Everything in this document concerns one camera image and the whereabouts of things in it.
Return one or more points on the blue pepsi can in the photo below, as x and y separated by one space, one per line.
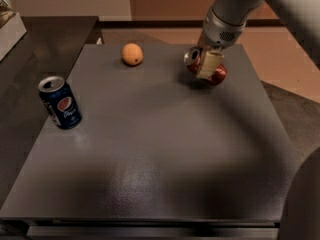
60 102

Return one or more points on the red coke can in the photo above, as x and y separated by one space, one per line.
192 62

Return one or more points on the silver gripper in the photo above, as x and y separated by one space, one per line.
219 32

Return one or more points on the white box at left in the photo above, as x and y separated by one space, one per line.
12 28

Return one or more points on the orange fruit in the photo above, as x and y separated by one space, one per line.
132 54

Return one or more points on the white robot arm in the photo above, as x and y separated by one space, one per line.
301 214

